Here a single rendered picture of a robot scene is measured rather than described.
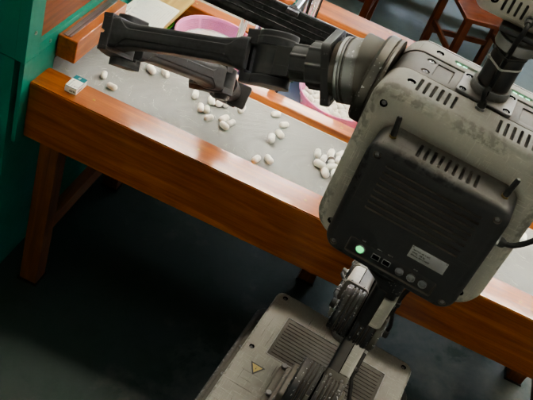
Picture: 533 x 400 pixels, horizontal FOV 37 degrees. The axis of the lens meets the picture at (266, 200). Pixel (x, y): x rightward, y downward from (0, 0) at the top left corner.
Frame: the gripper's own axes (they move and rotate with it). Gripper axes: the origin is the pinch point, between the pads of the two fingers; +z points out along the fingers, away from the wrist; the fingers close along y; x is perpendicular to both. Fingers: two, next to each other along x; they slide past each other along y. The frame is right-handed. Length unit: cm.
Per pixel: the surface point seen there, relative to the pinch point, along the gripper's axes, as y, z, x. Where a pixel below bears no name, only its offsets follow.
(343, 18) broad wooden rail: -13, 69, -53
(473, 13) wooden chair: -62, 191, -117
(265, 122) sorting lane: -9.9, 9.9, 1.6
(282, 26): -6.2, -14.5, -20.7
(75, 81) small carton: 38.3, -14.5, 15.7
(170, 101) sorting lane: 16.5, 1.4, 8.4
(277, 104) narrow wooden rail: -10.2, 15.1, -5.5
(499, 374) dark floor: -120, 79, 42
